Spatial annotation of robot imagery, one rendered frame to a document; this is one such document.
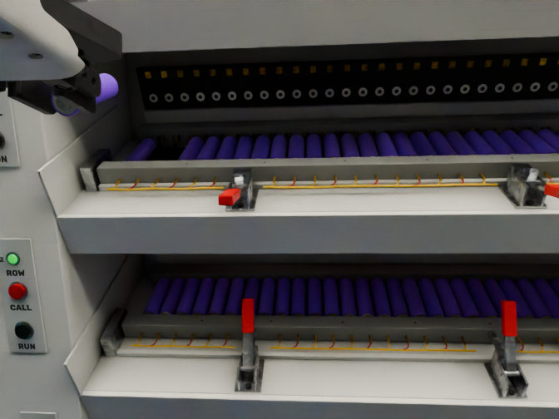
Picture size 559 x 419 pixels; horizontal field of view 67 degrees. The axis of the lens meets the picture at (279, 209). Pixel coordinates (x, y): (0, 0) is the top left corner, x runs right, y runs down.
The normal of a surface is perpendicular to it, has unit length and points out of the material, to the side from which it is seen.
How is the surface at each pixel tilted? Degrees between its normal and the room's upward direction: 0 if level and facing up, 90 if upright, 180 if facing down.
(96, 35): 86
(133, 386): 21
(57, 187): 90
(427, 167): 111
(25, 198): 90
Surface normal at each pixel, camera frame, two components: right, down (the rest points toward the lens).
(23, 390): -0.07, 0.20
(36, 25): 0.98, 0.17
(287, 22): -0.06, 0.53
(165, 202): -0.04, -0.85
